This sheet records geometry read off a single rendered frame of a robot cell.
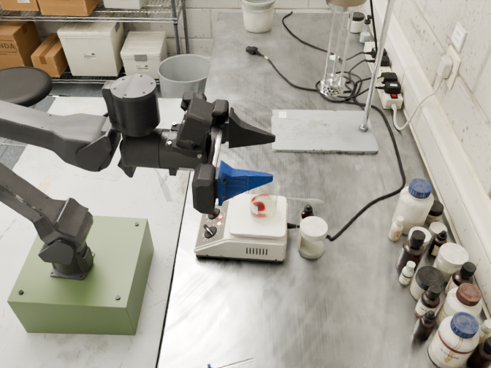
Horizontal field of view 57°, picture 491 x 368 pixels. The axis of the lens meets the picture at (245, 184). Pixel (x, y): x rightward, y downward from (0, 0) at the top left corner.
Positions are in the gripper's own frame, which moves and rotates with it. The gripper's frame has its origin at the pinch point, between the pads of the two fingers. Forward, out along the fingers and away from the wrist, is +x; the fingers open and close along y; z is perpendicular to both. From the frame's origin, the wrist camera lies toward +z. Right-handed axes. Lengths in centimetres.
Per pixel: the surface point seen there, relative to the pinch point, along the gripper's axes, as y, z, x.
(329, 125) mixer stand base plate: 63, -39, 20
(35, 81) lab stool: 123, -71, -104
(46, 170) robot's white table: 37, -42, -56
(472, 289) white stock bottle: 0.7, -28.1, 41.3
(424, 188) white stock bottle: 25, -27, 37
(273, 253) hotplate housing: 11.4, -36.6, 5.6
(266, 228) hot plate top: 14.0, -31.5, 3.6
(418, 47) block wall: 88, -25, 47
